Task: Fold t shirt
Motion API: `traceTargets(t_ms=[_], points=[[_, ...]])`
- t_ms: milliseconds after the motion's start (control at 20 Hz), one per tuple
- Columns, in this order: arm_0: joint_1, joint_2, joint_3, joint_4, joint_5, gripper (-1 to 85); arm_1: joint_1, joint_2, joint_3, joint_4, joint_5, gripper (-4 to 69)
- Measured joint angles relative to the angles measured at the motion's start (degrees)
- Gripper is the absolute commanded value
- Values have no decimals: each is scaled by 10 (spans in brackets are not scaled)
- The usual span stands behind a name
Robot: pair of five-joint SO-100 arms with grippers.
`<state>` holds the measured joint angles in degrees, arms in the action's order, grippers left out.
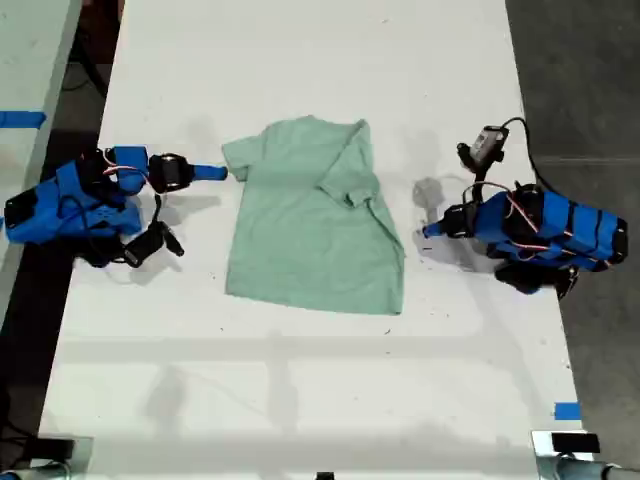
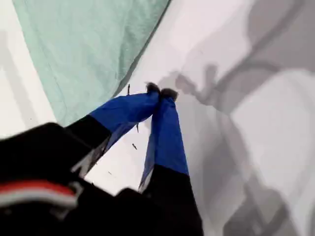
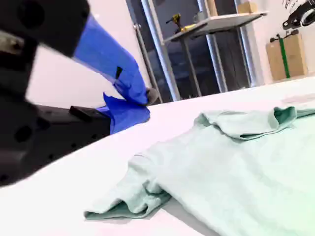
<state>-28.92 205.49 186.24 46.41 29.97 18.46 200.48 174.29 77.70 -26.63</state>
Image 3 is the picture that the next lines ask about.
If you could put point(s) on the pale green T-shirt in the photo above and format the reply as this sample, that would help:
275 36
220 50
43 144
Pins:
221 184

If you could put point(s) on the thin grey pole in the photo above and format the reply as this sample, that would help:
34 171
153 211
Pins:
147 66

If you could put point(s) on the white workbench table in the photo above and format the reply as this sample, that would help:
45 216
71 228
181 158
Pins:
216 23

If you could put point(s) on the small yellow tool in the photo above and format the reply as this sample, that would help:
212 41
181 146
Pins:
188 27

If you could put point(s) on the tall narrow cardboard box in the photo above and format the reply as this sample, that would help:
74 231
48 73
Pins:
211 7

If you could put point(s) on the thick silver frame post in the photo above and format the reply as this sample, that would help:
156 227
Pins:
160 49

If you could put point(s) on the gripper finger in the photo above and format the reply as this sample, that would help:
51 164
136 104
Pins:
128 115
110 54

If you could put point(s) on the small cardboard box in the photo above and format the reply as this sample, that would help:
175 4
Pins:
247 8

